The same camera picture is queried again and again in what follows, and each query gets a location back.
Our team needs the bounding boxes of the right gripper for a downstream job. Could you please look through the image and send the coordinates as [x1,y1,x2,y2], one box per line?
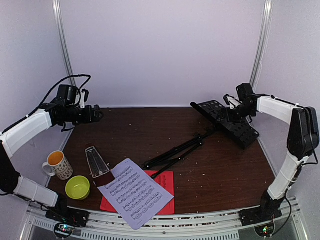
[215,103,255,124]

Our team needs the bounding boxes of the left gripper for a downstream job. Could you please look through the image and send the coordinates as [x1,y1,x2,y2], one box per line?
[61,104,104,126]

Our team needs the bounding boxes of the black music stand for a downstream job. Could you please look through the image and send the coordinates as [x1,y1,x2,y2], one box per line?
[141,100,260,179]

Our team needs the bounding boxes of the red sheet music page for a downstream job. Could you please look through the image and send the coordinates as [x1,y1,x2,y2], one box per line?
[99,170,176,215]

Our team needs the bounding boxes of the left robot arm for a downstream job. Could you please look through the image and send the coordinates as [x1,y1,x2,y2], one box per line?
[0,84,104,222]

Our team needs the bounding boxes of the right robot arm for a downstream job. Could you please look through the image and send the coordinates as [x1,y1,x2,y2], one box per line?
[220,83,320,221]

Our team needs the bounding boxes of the wooden metronome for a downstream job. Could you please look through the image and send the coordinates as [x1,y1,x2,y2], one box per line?
[85,146,115,187]

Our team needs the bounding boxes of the patterned mug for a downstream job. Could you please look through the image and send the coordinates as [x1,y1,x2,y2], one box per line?
[42,150,74,181]

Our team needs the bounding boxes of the green bowl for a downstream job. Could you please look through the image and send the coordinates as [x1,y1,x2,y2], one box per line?
[65,175,91,201]

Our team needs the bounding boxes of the white sheet music page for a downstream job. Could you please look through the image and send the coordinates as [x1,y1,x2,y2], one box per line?
[98,158,174,230]

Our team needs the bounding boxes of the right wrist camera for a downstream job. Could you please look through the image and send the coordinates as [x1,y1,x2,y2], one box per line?
[223,94,242,109]

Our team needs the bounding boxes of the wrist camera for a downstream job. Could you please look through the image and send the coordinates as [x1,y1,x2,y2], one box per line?
[79,89,89,109]
[223,94,242,109]

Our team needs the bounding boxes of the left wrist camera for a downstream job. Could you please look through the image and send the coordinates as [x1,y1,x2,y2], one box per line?
[79,89,89,109]

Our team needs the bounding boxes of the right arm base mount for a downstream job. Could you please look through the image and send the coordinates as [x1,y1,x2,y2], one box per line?
[239,207,282,238]

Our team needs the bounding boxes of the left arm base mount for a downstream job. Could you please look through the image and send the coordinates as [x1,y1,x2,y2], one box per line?
[45,208,90,240]

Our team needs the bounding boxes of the right aluminium frame post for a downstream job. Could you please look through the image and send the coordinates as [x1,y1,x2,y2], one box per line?
[250,0,274,90]

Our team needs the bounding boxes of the aluminium frame post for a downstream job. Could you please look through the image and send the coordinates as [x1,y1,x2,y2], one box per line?
[52,0,74,76]
[250,0,274,90]

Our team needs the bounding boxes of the front aluminium rail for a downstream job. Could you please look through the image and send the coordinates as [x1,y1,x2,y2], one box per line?
[21,197,308,240]

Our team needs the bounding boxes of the left aluminium frame post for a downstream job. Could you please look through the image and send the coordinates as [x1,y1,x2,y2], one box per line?
[52,0,74,76]

